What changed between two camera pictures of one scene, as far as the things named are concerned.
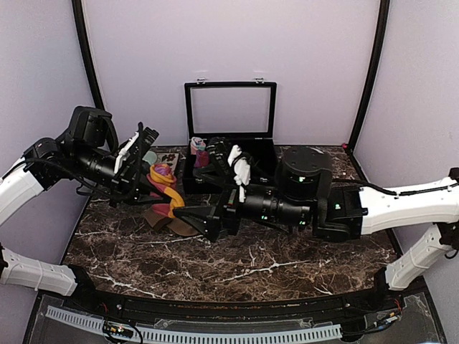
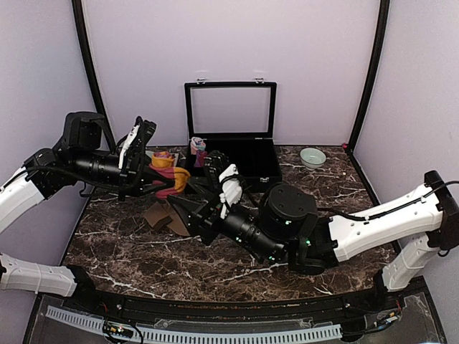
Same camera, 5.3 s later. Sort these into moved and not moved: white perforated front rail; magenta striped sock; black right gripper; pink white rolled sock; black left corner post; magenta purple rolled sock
Moved: magenta striped sock; black right gripper
Not moved: pink white rolled sock; white perforated front rail; magenta purple rolled sock; black left corner post
